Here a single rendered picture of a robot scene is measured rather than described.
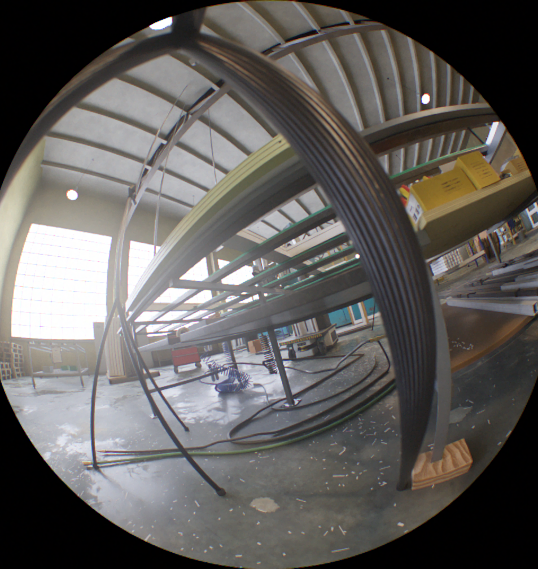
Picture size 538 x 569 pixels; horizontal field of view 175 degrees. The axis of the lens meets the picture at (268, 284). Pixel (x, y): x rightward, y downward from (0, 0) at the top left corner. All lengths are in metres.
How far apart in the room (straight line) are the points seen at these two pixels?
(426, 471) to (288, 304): 0.58
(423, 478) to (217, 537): 0.51
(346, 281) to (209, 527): 0.73
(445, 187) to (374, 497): 0.76
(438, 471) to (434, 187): 0.65
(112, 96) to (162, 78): 1.94
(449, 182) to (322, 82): 8.69
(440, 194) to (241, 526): 0.93
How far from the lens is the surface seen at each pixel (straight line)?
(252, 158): 0.47
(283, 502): 0.65
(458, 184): 0.51
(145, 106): 8.31
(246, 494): 0.71
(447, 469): 0.59
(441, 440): 0.54
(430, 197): 0.45
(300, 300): 0.35
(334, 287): 0.33
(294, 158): 0.44
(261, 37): 8.13
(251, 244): 0.70
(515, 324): 0.64
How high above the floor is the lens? 0.53
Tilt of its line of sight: 15 degrees up
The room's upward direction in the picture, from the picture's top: 16 degrees counter-clockwise
